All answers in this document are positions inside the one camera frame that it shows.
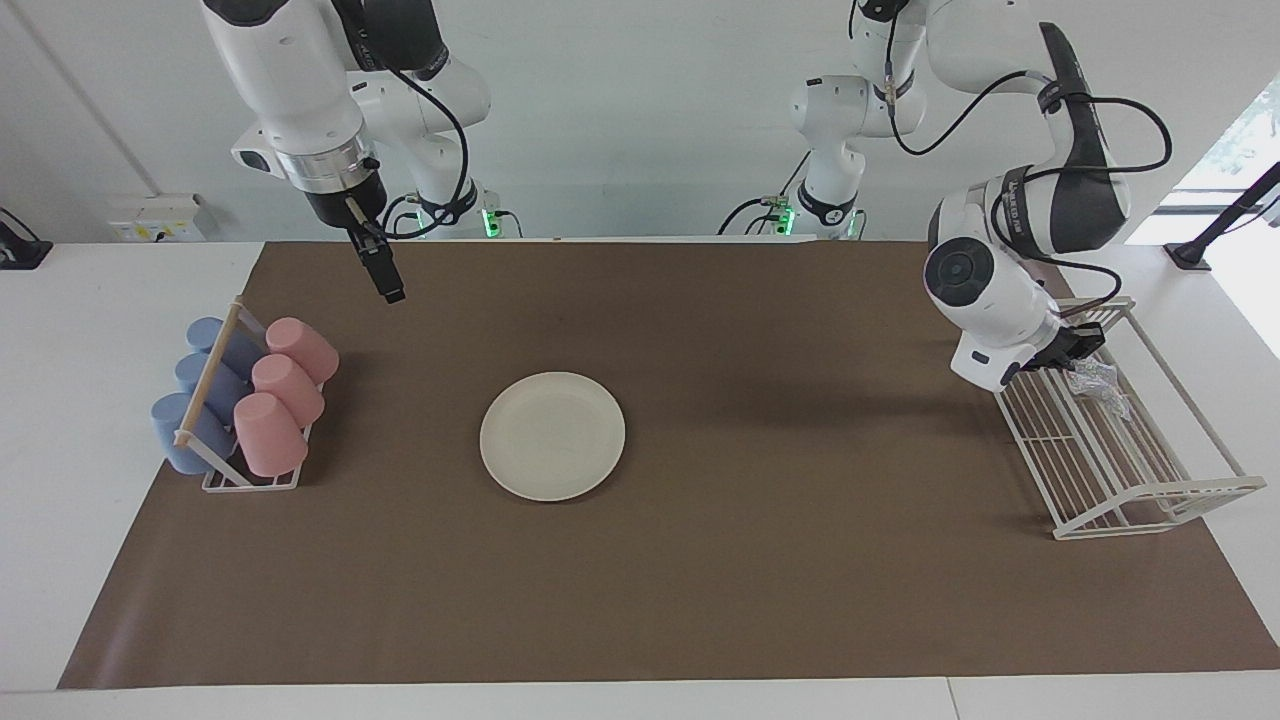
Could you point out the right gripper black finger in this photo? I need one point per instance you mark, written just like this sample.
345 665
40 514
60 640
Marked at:
393 270
372 252

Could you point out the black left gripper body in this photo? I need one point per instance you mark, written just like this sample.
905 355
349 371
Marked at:
1055 352

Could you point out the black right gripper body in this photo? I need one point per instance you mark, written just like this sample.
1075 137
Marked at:
345 205

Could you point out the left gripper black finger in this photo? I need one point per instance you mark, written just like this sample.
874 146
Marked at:
1086 355
1092 335

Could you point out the silver mesh sponge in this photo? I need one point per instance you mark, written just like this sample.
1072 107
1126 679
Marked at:
1095 385

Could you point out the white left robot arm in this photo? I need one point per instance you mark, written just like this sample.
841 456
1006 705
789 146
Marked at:
1010 300

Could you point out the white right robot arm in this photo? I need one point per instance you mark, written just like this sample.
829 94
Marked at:
290 80

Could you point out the round cream plate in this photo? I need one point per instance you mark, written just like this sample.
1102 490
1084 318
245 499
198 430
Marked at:
553 436

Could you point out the pink plastic cup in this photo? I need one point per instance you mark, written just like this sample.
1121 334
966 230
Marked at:
268 438
303 347
290 388

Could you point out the black angled stand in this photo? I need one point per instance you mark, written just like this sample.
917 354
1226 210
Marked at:
1215 230

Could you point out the blue plastic cup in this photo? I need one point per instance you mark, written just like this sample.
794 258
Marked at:
232 348
180 430
205 385

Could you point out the cup rack with wooden rod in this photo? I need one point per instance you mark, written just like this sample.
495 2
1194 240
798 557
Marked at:
209 371

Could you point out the brown table mat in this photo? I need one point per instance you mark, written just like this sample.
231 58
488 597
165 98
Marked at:
800 560

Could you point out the white wall socket box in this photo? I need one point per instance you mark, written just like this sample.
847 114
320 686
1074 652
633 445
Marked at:
155 220

